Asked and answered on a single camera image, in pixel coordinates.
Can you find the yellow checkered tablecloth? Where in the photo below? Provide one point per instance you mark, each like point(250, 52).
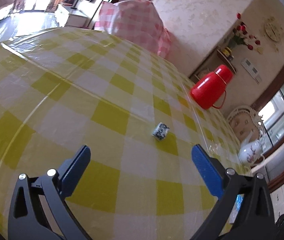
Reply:
point(67, 87)

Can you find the white floral teapot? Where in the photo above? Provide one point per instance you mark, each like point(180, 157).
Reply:
point(250, 152)

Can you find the ornate white chair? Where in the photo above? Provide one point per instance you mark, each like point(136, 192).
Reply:
point(246, 124)

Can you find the blue white snack pack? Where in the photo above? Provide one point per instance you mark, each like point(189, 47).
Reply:
point(235, 209)

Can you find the small blue white candy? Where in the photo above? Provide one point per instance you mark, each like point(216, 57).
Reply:
point(161, 131)

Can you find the red thermos jug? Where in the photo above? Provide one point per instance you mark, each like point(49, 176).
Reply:
point(210, 91)

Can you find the wooden corner shelf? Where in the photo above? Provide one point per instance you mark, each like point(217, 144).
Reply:
point(210, 63)

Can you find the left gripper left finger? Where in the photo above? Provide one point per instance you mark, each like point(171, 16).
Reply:
point(27, 219)

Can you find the wall clock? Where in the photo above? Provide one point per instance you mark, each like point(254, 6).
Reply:
point(273, 29)

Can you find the red flowers vase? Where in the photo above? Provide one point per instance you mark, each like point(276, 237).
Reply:
point(241, 37)

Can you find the white tv cabinet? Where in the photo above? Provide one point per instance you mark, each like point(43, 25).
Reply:
point(66, 16)

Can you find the pink checkered food cover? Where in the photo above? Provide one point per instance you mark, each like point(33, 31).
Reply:
point(136, 21)

